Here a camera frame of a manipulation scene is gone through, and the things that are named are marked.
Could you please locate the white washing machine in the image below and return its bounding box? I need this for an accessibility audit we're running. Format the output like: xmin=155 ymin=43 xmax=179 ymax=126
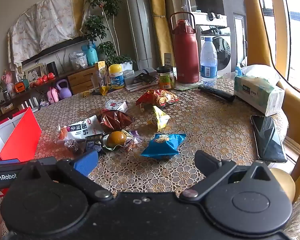
xmin=192 ymin=12 xmax=232 ymax=77

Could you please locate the black wallet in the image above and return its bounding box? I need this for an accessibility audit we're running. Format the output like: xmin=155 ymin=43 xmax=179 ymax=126
xmin=135 ymin=72 xmax=157 ymax=83

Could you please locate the white strawberry print pouch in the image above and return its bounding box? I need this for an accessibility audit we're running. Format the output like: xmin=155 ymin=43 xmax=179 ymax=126
xmin=104 ymin=99 xmax=129 ymax=113

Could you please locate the white standing air conditioner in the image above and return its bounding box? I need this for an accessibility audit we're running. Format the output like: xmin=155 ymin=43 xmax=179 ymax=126
xmin=122 ymin=0 xmax=158 ymax=68

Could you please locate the wooden tv cabinet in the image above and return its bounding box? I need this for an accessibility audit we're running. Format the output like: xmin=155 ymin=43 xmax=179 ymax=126
xmin=0 ymin=64 xmax=98 ymax=126

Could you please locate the green white woven coaster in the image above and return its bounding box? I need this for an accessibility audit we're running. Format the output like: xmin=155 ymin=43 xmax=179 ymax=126
xmin=174 ymin=81 xmax=203 ymax=91

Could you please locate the red white cardboard box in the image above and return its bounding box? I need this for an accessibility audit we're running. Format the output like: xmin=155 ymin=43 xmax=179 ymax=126
xmin=0 ymin=106 xmax=42 ymax=163

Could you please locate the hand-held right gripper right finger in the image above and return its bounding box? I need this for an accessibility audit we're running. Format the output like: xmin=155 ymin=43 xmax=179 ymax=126
xmin=180 ymin=150 xmax=294 ymax=202

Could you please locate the red yellow snack bag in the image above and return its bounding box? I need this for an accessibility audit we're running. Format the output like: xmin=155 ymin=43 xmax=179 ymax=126
xmin=136 ymin=89 xmax=180 ymax=108

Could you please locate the packed braised egg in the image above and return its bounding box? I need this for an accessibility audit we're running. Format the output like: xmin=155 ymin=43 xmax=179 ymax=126
xmin=102 ymin=130 xmax=134 ymax=152

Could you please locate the black round coaster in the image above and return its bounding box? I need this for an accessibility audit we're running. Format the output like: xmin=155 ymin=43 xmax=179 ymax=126
xmin=92 ymin=87 xmax=116 ymax=97

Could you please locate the clear plastic bag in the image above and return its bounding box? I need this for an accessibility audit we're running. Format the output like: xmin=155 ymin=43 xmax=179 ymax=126
xmin=69 ymin=52 xmax=88 ymax=70

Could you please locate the blue snack packet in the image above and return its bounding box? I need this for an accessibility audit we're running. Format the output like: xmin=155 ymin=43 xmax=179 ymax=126
xmin=140 ymin=133 xmax=187 ymax=161

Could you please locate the black lid pickle jar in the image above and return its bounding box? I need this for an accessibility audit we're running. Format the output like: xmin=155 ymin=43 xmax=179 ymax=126
xmin=156 ymin=65 xmax=176 ymax=91

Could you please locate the green potted tree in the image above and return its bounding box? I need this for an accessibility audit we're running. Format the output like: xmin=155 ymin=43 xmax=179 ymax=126
xmin=83 ymin=0 xmax=133 ymax=71

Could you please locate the black remote control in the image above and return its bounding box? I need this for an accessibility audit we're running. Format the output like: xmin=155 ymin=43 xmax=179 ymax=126
xmin=198 ymin=85 xmax=236 ymax=103

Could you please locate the green white tissue pack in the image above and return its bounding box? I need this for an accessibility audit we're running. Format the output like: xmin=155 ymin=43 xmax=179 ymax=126
xmin=234 ymin=64 xmax=286 ymax=117

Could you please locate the yellow gummies bottle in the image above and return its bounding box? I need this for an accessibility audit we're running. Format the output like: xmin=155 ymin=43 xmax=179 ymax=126
xmin=108 ymin=64 xmax=126 ymax=90

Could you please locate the drinking glass with wrapper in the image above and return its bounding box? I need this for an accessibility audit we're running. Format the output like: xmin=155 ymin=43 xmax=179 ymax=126
xmin=95 ymin=61 xmax=112 ymax=96

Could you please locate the small brown snack packet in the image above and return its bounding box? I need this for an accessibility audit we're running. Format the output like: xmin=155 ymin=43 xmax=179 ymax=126
xmin=64 ymin=140 xmax=85 ymax=156

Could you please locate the yellow curtain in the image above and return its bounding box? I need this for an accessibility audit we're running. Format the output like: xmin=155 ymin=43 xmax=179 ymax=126
xmin=149 ymin=0 xmax=176 ymax=61

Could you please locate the window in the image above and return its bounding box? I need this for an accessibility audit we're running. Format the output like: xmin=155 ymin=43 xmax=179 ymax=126
xmin=261 ymin=0 xmax=300 ymax=83

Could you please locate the white spicy strip snack packet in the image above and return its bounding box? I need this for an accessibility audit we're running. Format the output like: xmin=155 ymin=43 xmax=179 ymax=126
xmin=58 ymin=115 xmax=106 ymax=143

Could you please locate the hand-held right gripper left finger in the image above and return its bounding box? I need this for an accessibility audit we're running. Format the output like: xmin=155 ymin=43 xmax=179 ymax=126
xmin=15 ymin=150 xmax=114 ymax=203

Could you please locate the black cable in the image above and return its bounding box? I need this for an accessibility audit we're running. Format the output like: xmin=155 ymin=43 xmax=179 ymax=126
xmin=255 ymin=0 xmax=300 ymax=91

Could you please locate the clear glass cup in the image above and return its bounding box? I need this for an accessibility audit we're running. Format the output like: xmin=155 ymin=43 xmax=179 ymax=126
xmin=91 ymin=75 xmax=108 ymax=93

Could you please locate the purple candy packet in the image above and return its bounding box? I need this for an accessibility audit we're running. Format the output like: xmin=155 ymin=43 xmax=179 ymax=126
xmin=129 ymin=130 xmax=143 ymax=143

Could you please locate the white router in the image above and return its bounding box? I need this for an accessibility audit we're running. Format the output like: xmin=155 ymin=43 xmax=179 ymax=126
xmin=19 ymin=97 xmax=40 ymax=112

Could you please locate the black snack packet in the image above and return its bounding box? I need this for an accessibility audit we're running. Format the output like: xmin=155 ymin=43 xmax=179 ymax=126
xmin=84 ymin=134 xmax=105 ymax=155

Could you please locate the white picture frame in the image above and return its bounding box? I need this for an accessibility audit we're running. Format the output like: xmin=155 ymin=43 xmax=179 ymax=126
xmin=24 ymin=63 xmax=46 ymax=83

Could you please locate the floral dust cloth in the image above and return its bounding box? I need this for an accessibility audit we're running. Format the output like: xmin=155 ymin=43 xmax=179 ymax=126
xmin=8 ymin=0 xmax=88 ymax=66

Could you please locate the teal plastic bottle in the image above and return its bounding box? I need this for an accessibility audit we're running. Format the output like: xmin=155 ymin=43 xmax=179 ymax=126
xmin=81 ymin=42 xmax=99 ymax=66

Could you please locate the black speaker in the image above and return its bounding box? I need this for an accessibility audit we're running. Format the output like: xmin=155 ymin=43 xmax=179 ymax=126
xmin=47 ymin=61 xmax=59 ymax=77

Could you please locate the purple kettlebell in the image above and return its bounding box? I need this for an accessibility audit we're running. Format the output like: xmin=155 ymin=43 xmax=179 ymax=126
xmin=56 ymin=79 xmax=72 ymax=100

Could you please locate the black smartphone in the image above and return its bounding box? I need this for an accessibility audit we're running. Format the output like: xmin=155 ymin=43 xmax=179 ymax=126
xmin=251 ymin=115 xmax=288 ymax=164

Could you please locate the yellow wooden chair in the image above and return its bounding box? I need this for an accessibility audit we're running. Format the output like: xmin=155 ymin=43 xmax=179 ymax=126
xmin=240 ymin=0 xmax=300 ymax=205

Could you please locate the yellow triangular snack packet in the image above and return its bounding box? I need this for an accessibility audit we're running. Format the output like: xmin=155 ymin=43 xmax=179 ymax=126
xmin=147 ymin=106 xmax=171 ymax=132

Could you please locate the black television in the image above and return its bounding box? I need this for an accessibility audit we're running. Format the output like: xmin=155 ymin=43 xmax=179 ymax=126
xmin=21 ymin=36 xmax=91 ymax=66

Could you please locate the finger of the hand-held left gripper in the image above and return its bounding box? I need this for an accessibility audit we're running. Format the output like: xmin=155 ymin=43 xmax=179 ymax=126
xmin=0 ymin=157 xmax=58 ymax=167

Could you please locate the dark red foil snack packet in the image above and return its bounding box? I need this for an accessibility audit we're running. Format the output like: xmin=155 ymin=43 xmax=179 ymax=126
xmin=97 ymin=109 xmax=136 ymax=133

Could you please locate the orange tissue box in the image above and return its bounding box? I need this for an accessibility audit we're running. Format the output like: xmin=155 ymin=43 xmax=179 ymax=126
xmin=14 ymin=79 xmax=30 ymax=93

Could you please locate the white card sign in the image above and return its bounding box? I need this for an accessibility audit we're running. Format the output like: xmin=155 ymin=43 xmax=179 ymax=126
xmin=164 ymin=52 xmax=175 ymax=67

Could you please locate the clear plastic water bottle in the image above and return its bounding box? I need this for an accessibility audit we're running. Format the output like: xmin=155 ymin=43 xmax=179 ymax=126
xmin=200 ymin=37 xmax=218 ymax=86

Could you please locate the stack of books and papers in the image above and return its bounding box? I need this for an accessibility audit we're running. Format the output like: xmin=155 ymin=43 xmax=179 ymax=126
xmin=124 ymin=68 xmax=161 ymax=92

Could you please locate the pink plush flower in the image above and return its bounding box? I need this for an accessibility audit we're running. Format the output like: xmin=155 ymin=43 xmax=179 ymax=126
xmin=2 ymin=70 xmax=16 ymax=84

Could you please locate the small vase plant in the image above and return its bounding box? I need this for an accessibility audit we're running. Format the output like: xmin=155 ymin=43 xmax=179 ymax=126
xmin=0 ymin=74 xmax=12 ymax=102

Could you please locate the red thermos bottle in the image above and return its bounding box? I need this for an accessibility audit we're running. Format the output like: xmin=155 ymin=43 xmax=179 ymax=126
xmin=170 ymin=12 xmax=200 ymax=84

